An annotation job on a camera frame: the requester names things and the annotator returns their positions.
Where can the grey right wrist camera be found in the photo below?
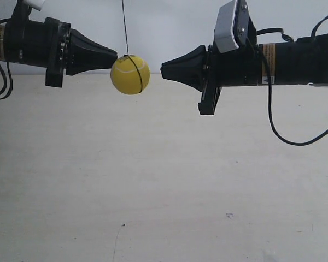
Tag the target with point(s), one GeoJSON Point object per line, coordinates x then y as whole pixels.
{"type": "Point", "coordinates": [234, 28]}

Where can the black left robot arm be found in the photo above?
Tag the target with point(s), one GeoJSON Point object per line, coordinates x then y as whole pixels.
{"type": "Point", "coordinates": [51, 44]}

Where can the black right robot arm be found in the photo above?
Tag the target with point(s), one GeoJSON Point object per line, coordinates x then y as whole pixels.
{"type": "Point", "coordinates": [300, 62]}

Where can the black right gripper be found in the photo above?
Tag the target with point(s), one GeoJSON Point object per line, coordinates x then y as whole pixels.
{"type": "Point", "coordinates": [235, 68]}

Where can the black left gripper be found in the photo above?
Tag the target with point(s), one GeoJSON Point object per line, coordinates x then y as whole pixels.
{"type": "Point", "coordinates": [44, 44]}

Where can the yellow tennis ball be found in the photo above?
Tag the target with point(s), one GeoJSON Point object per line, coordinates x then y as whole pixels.
{"type": "Point", "coordinates": [130, 74]}

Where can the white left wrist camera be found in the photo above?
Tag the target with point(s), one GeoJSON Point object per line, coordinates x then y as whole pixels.
{"type": "Point", "coordinates": [34, 4]}

